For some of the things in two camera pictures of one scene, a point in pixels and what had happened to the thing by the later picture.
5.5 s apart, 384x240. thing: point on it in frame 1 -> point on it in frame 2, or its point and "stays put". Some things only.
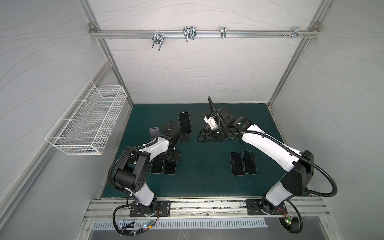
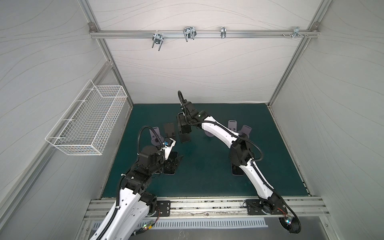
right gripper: [212, 133] -> [184, 129]
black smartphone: [237, 163] stays put
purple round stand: [154, 131] stays put
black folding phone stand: [167, 128] stays put
